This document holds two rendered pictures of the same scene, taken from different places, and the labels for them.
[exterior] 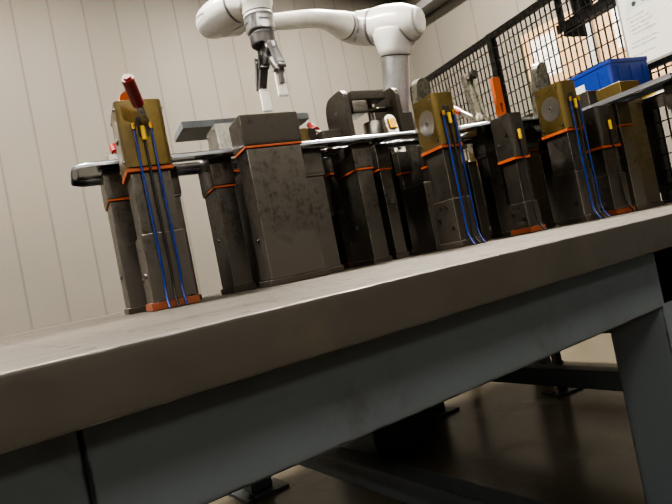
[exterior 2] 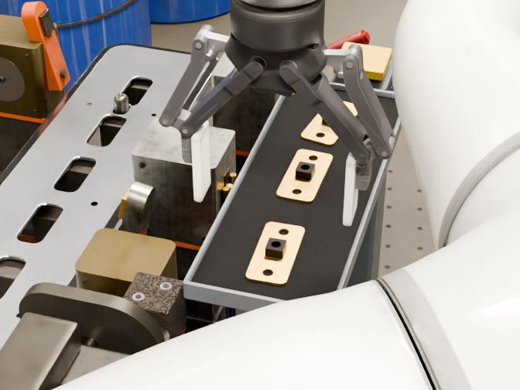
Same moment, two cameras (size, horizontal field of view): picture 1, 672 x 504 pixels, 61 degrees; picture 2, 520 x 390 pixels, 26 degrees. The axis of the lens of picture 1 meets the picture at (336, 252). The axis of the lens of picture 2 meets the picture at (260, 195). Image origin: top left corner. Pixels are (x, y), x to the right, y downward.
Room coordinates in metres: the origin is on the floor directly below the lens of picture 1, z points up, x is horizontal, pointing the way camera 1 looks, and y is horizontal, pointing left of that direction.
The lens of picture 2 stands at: (2.20, -0.52, 1.84)
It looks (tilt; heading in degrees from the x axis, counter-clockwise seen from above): 37 degrees down; 131
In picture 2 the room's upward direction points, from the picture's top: straight up
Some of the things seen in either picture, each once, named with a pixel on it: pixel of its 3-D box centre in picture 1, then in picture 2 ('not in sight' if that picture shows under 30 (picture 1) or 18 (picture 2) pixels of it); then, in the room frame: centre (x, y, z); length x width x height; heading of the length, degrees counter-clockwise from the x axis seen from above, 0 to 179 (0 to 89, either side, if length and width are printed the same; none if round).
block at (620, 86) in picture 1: (629, 146); not in sight; (1.62, -0.88, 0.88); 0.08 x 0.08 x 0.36; 25
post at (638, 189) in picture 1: (624, 157); not in sight; (1.51, -0.80, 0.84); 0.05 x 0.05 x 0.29; 25
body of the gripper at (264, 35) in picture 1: (264, 48); (277, 39); (1.68, 0.09, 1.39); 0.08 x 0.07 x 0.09; 27
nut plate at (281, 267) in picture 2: not in sight; (275, 249); (1.68, 0.09, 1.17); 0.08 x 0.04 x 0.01; 117
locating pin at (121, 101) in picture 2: not in sight; (121, 106); (1.21, 0.33, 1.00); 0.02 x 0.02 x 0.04
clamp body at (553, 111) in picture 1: (571, 153); not in sight; (1.40, -0.62, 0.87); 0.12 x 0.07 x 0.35; 25
